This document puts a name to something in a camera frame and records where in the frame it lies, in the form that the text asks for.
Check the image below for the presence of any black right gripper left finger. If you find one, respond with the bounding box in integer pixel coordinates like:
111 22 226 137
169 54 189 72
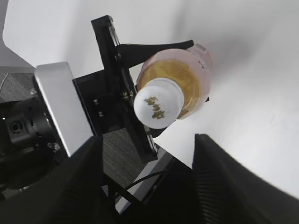
0 136 114 224

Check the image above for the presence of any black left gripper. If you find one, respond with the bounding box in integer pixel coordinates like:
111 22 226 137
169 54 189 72
73 15 194 163

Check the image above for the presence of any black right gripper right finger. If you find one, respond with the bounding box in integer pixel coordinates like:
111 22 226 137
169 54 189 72
192 134 299 224

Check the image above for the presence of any white bottle cap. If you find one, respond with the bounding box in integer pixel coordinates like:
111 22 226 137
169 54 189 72
134 78 184 129

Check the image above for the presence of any pink peach tea bottle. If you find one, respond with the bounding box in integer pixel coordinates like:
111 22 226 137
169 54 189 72
137 44 212 119

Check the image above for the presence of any black camera cable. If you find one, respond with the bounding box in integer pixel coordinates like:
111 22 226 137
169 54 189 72
109 171 178 210

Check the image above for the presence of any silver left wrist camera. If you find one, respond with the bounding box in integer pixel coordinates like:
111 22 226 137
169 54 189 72
35 62 93 157

